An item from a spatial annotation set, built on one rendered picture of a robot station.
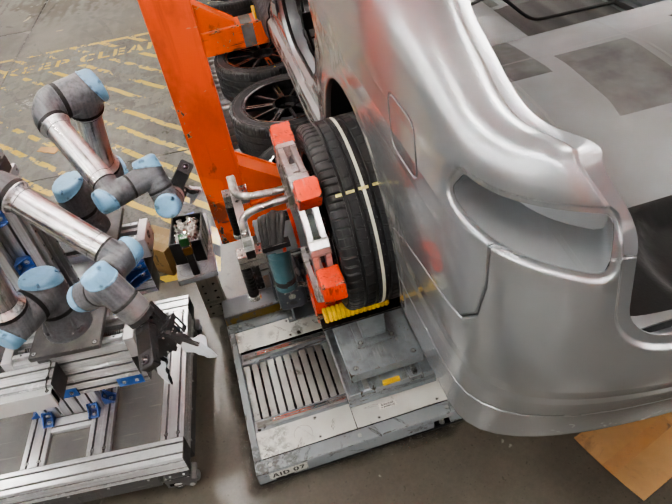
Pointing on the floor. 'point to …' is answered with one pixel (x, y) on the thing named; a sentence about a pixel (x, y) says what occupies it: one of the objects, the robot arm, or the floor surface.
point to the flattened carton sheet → (634, 452)
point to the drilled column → (212, 295)
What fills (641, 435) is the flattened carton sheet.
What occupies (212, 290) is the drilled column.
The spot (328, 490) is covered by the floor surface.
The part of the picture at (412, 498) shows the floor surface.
